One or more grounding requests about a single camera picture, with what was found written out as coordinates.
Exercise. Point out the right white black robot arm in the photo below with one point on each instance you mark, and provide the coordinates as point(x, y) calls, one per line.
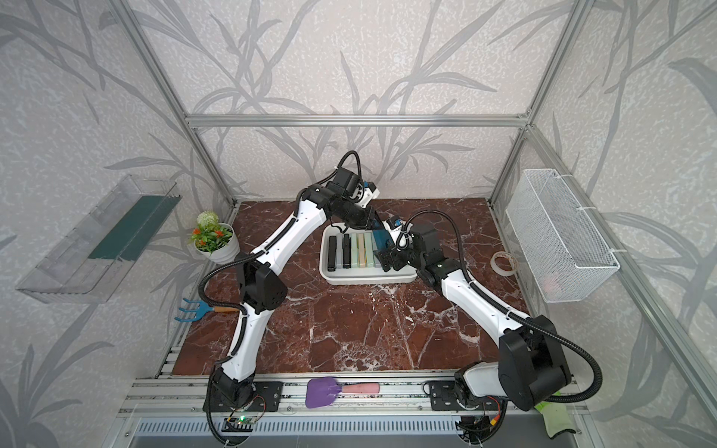
point(532, 366)

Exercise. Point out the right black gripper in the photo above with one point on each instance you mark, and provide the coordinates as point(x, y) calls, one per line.
point(393, 255)

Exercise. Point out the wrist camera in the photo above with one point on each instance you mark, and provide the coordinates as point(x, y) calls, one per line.
point(364, 193)
point(398, 232)

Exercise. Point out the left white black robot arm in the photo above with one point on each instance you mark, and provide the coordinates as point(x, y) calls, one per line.
point(260, 287)

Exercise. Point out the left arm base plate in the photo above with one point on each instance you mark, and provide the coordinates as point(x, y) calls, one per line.
point(263, 395)

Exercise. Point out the white wire mesh basket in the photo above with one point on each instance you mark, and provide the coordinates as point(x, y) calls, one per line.
point(567, 255)

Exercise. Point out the purple pink spatula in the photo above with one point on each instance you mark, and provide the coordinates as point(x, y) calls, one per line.
point(323, 391)

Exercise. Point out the clear tape roll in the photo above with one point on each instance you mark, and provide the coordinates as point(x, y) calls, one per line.
point(504, 264)

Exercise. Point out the beige pliers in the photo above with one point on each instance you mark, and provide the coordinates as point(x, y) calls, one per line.
point(362, 261)

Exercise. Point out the white rectangular storage tray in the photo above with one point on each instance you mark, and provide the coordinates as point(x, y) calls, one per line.
point(357, 276)

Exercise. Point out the green white work glove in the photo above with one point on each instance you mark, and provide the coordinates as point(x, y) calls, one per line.
point(556, 418)

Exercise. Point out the pale green pliers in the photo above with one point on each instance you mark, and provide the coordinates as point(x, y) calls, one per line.
point(368, 243)

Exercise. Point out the grey black pliers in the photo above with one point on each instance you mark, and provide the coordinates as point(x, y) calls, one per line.
point(346, 251)

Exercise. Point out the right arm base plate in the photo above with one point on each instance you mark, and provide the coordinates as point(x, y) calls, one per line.
point(454, 396)

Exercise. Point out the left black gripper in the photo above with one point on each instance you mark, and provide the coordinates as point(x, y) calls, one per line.
point(367, 221)

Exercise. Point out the potted artificial flower plant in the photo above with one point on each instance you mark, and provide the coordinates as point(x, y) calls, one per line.
point(213, 239)

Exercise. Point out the dark teal pliers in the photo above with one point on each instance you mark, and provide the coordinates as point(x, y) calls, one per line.
point(382, 238)

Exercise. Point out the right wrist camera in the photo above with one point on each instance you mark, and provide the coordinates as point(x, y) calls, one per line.
point(398, 232)

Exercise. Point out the mint green pliers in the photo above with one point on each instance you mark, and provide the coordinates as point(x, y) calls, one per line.
point(354, 251)

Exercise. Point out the clear plastic wall shelf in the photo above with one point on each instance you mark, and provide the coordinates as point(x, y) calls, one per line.
point(90, 263)

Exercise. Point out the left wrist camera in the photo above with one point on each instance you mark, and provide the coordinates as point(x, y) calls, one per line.
point(364, 193)

